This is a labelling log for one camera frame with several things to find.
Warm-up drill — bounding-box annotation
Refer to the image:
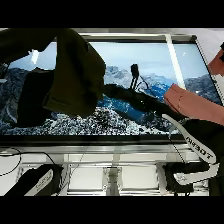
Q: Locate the black cable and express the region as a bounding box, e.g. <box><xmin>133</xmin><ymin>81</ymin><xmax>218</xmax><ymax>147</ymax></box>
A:
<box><xmin>0</xmin><ymin>147</ymin><xmax>57</xmax><ymax>178</ymax></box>

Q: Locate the dark olive garment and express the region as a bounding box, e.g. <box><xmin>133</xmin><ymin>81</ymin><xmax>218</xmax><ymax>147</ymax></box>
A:
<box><xmin>0</xmin><ymin>27</ymin><xmax>107</xmax><ymax>119</ymax></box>

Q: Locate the silver frame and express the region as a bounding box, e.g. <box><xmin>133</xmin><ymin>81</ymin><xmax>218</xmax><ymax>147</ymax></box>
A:
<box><xmin>0</xmin><ymin>143</ymin><xmax>224</xmax><ymax>197</ymax></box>

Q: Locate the pink garment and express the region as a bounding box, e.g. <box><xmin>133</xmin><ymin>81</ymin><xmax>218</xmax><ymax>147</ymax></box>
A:
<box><xmin>162</xmin><ymin>83</ymin><xmax>224</xmax><ymax>127</ymax></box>
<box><xmin>207</xmin><ymin>48</ymin><xmax>224</xmax><ymax>77</ymax></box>

